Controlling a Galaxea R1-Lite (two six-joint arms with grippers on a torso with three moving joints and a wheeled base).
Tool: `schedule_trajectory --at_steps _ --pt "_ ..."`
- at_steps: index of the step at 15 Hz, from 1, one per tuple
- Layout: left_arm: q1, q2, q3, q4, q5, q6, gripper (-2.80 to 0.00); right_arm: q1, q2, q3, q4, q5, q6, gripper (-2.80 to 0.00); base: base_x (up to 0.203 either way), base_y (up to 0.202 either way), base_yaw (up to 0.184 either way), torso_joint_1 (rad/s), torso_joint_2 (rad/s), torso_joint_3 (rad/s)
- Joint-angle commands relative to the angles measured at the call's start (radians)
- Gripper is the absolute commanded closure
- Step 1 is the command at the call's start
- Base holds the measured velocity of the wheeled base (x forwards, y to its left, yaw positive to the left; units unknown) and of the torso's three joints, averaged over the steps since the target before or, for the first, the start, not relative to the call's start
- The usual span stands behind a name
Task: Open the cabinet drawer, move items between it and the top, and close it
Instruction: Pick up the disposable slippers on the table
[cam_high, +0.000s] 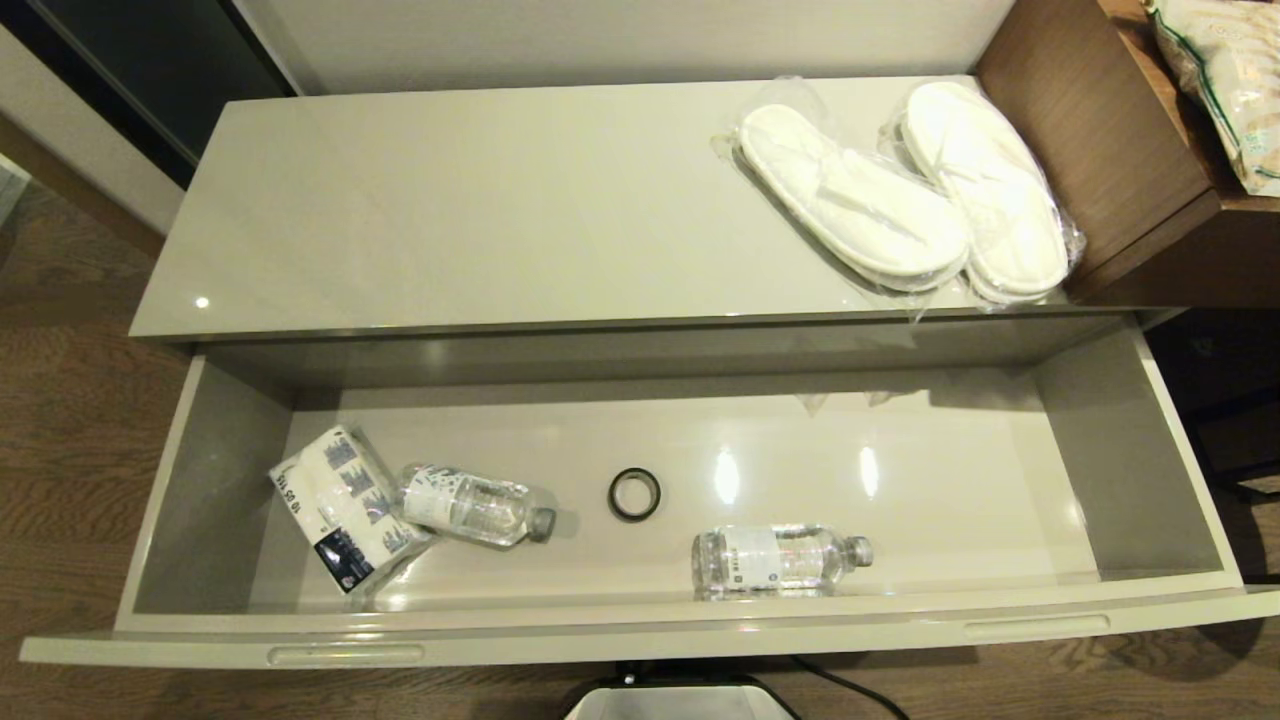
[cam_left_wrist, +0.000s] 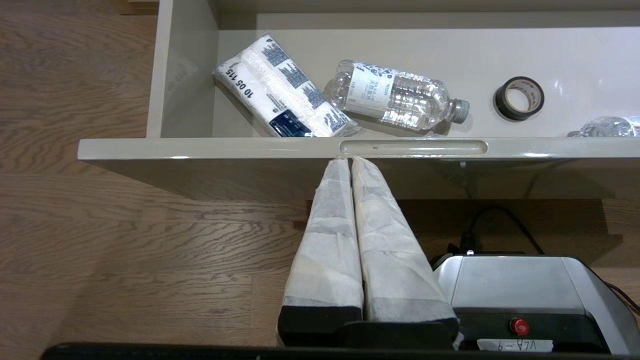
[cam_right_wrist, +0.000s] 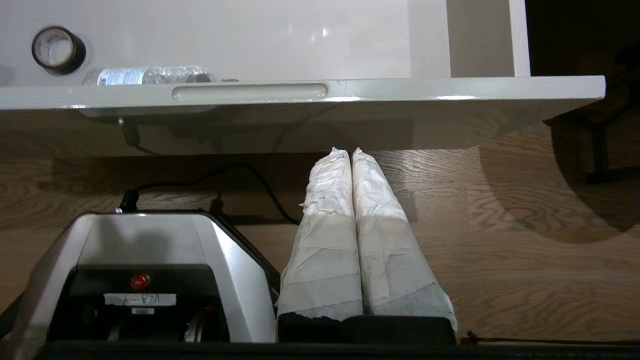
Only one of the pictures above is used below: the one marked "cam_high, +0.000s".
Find beige long drawer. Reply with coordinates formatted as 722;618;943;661
18;315;1280;669

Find clear water bottle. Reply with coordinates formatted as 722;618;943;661
692;524;876;604
398;466;557;550

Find bagged white slippers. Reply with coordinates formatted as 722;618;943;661
878;78;1088;307
712;78;974;323

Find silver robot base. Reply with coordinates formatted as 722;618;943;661
565;662;796;720

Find beige glossy cabinet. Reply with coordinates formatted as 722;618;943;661
128;75;1181;346

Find white blue tissue pack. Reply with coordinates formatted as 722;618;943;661
268;427;436;596

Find brown wooden desk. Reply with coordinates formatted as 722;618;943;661
975;0;1280;311

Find black glass panel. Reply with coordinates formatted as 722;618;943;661
0;0;296;191

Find clear plastic snack bag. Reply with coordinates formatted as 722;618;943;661
1145;0;1280;198

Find black tape ring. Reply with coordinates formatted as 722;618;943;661
607;468;662;524

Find black base cable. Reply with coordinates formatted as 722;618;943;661
795;655;911;720

